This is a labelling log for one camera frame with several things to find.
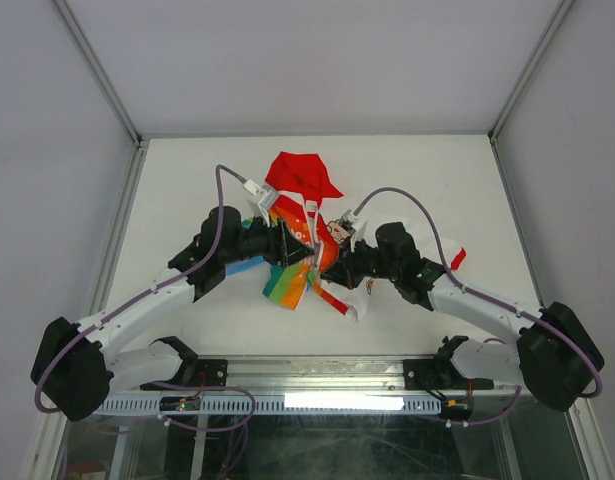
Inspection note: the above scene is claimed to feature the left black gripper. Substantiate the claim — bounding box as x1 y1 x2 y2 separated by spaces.
221 210 314 268

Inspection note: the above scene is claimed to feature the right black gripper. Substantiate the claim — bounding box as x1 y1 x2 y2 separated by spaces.
319 235 399 291

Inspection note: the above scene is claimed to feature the white red rainbow kids jacket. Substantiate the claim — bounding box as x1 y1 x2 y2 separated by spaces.
247 152 466 321

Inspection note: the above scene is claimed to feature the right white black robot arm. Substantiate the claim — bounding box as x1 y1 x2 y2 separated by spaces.
321 221 604 412

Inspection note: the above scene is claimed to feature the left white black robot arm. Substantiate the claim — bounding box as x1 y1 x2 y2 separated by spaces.
30 206 314 421

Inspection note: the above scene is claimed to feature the small black connector box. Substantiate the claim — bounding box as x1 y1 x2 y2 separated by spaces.
438 400 473 421

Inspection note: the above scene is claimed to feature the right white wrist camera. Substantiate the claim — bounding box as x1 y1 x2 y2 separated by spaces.
335 210 367 252

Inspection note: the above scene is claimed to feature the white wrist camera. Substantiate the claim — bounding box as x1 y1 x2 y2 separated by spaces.
243 179 279 225
335 210 367 252

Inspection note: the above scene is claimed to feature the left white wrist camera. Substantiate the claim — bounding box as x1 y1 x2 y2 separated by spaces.
243 179 279 225

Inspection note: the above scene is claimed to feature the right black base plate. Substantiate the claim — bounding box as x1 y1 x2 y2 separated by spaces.
402 357 494 391

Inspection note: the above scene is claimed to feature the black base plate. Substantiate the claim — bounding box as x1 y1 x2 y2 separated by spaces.
140 358 228 391
402 357 494 391

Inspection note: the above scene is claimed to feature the aluminium mounting rail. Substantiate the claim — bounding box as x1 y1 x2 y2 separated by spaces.
106 353 587 396

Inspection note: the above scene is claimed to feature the white slotted cable duct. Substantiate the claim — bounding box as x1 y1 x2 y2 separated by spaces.
95 393 441 417

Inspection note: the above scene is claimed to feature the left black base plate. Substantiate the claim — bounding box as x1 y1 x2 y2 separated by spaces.
140 358 228 391

